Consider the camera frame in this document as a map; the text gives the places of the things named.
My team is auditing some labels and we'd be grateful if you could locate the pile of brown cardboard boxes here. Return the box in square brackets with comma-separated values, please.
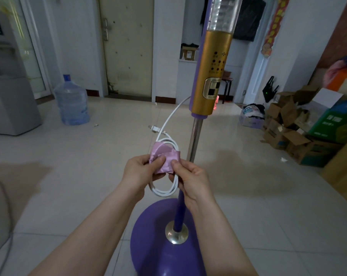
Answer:
[261, 85, 344, 168]

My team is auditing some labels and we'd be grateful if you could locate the red hanging banner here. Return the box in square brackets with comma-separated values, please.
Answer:
[261, 0, 291, 58]

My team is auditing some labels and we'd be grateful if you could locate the purple and gold standing fan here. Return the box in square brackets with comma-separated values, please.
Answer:
[130, 0, 244, 276]

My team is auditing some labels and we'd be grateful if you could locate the black router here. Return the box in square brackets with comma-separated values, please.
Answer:
[262, 76, 280, 103]

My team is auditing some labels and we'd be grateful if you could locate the person's left forearm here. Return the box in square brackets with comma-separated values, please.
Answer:
[28, 184, 146, 276]

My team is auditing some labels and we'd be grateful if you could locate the person's right hand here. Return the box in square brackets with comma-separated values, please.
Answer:
[168, 160, 213, 211]

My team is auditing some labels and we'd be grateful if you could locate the orange box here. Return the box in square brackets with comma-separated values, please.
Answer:
[326, 67, 347, 93]

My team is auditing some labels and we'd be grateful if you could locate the person's right forearm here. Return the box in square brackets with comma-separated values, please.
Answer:
[186, 195, 259, 276]

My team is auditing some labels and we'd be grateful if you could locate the glass sliding door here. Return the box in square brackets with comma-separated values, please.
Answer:
[7, 0, 52, 99]

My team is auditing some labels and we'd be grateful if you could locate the white power cable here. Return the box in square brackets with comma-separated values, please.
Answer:
[148, 96, 191, 197]

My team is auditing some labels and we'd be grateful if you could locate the white box with clutter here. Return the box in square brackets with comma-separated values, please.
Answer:
[238, 103, 266, 130]

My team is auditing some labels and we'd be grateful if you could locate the red stool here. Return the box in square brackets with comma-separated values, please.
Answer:
[221, 71, 234, 104]

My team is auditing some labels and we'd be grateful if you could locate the green cardboard box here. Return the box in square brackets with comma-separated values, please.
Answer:
[307, 98, 347, 145]

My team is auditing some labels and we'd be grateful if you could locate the person's left hand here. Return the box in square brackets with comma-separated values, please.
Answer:
[120, 154, 167, 199]

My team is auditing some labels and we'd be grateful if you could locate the pink cloth pouch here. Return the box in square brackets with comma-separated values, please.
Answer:
[148, 141, 181, 174]

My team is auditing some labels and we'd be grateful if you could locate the pink bag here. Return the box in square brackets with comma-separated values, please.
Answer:
[324, 60, 347, 87]

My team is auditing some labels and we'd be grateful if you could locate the black hanging jacket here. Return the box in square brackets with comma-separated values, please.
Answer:
[232, 0, 267, 42]

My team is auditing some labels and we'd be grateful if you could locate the grey water dispenser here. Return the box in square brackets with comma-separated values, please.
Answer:
[0, 8, 43, 136]

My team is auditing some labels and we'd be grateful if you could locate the grey cable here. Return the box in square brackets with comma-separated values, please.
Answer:
[0, 169, 14, 276]

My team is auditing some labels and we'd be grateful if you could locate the beige door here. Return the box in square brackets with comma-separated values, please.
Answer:
[99, 0, 155, 98]

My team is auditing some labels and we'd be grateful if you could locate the blue water jug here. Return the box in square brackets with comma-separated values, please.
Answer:
[53, 74, 91, 126]

